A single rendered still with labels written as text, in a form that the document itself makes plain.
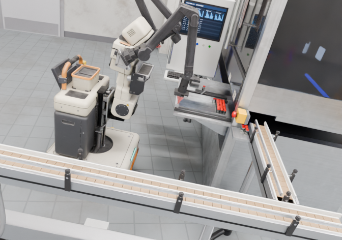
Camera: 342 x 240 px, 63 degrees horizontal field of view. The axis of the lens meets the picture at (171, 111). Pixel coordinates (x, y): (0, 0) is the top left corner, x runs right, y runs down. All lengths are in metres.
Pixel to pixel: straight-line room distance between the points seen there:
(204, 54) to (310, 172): 1.39
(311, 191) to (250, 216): 1.21
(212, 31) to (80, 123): 1.45
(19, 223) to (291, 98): 1.66
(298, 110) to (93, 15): 4.70
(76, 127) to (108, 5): 4.01
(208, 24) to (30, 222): 2.07
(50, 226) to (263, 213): 1.00
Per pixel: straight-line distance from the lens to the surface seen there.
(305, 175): 2.30
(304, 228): 1.36
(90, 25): 5.98
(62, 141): 2.27
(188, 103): 2.06
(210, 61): 2.81
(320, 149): 2.19
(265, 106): 1.90
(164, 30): 1.72
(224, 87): 2.50
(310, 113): 2.01
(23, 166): 1.34
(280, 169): 1.62
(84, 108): 2.04
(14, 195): 2.53
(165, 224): 2.34
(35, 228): 1.60
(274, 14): 1.72
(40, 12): 6.06
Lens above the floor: 1.80
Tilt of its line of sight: 29 degrees down
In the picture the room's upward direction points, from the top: 12 degrees clockwise
